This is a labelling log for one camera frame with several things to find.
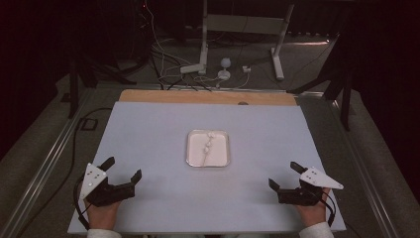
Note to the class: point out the thin wooden skewer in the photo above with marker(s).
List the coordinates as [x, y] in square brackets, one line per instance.
[204, 159]

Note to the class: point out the small white marshmallow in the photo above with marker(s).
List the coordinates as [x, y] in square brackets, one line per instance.
[208, 144]
[206, 149]

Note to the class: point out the black metal stand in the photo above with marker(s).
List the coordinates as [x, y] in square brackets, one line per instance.
[345, 99]
[74, 89]

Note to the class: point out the person's right hand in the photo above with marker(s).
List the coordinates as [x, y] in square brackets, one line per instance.
[312, 213]

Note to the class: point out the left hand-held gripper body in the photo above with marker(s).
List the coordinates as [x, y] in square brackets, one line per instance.
[109, 193]

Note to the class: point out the metal floor rail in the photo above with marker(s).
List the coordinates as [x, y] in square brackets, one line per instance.
[363, 172]
[43, 165]

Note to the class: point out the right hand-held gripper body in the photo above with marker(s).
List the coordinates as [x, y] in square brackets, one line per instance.
[307, 190]

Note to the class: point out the white metal stand frame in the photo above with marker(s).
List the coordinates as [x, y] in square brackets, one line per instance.
[244, 23]

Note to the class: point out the small white plug adapter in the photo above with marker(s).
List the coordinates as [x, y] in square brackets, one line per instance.
[246, 69]

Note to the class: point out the white square tray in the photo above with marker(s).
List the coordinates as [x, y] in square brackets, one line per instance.
[218, 155]

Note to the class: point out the person's left hand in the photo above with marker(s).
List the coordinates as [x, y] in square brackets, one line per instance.
[100, 214]

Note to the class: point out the black square floor frame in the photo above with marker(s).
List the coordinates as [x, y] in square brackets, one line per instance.
[88, 124]

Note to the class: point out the white round device on base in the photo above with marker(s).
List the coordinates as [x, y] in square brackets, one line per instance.
[225, 67]

